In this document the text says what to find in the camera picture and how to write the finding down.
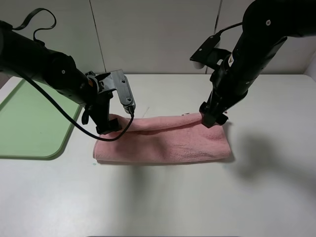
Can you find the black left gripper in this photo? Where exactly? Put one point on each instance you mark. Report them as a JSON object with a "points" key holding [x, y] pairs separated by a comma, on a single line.
{"points": [[99, 108]]}

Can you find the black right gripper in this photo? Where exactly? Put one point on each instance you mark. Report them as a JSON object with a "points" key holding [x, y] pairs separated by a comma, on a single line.
{"points": [[229, 86]]}

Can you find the pink fluffy towel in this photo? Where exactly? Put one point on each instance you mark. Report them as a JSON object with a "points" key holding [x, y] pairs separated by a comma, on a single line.
{"points": [[164, 140]]}

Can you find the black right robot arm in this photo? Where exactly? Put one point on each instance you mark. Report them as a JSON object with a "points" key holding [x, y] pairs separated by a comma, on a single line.
{"points": [[266, 25]]}

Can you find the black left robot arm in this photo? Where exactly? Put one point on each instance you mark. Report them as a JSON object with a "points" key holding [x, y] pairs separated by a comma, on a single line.
{"points": [[22, 56]]}

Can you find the green plastic tray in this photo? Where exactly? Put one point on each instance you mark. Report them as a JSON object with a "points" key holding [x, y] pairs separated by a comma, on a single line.
{"points": [[30, 126]]}

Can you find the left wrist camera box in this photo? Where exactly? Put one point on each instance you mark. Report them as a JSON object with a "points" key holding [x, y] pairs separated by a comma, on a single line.
{"points": [[124, 91]]}

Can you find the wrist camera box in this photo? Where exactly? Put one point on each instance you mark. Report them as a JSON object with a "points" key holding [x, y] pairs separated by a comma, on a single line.
{"points": [[208, 54], [124, 91]]}

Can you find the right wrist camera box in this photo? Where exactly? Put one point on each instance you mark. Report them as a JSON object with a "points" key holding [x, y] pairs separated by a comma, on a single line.
{"points": [[208, 54]]}

